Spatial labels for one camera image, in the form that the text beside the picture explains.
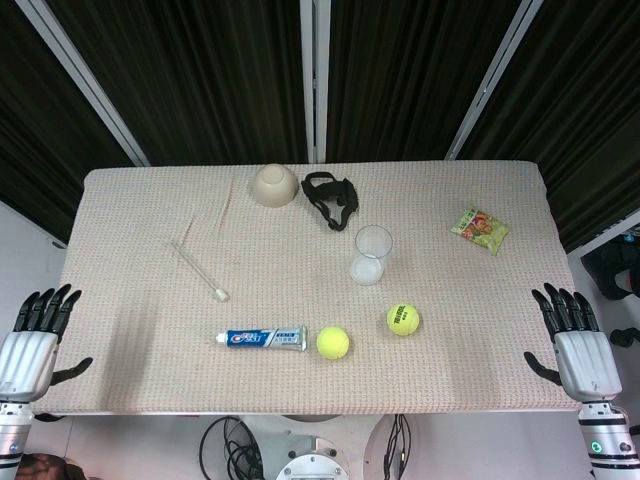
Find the clear plastic cup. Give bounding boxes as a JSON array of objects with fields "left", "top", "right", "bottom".
[{"left": 350, "top": 225, "right": 394, "bottom": 287}]

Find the black cable bundle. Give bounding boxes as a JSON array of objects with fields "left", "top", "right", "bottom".
[{"left": 199, "top": 415, "right": 281, "bottom": 480}]

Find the plain yellow tennis ball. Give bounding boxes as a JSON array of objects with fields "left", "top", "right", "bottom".
[{"left": 315, "top": 326, "right": 351, "bottom": 361}]

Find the black curtain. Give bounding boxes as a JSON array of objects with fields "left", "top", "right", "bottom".
[{"left": 0, "top": 0, "right": 640, "bottom": 251}]

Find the clear plastic test tube brush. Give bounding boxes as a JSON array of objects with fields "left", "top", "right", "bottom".
[{"left": 169, "top": 240, "right": 231, "bottom": 303}]

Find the green snack packet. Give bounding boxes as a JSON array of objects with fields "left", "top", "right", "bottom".
[{"left": 450, "top": 207, "right": 511, "bottom": 257}]

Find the black equipment on floor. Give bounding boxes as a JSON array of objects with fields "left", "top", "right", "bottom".
[{"left": 582, "top": 234, "right": 640, "bottom": 351}]

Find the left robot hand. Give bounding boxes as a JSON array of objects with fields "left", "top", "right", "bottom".
[{"left": 0, "top": 283, "right": 95, "bottom": 402}]

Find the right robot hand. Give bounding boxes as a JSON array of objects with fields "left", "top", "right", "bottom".
[{"left": 523, "top": 282, "right": 624, "bottom": 402}]

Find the robot base with metal flange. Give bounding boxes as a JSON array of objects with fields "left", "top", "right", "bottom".
[{"left": 244, "top": 414, "right": 391, "bottom": 480}]

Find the beige upturned bowl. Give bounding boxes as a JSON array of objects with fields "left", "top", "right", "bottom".
[{"left": 249, "top": 163, "right": 300, "bottom": 210}]

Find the yellow tennis ball with print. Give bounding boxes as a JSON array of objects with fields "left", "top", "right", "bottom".
[{"left": 385, "top": 302, "right": 422, "bottom": 337}]

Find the grey metal frame post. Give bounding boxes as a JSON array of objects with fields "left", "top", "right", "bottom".
[
  {"left": 443, "top": 0, "right": 545, "bottom": 162},
  {"left": 19, "top": 0, "right": 151, "bottom": 168},
  {"left": 298, "top": 0, "right": 329, "bottom": 164}
]

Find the black strap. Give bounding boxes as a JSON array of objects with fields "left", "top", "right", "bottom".
[{"left": 300, "top": 171, "right": 361, "bottom": 232}]

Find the beige woven tablecloth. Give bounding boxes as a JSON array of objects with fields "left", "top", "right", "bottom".
[{"left": 33, "top": 159, "right": 605, "bottom": 417}]

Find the blue white toothpaste tube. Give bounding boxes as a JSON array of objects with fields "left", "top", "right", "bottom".
[{"left": 215, "top": 324, "right": 309, "bottom": 352}]

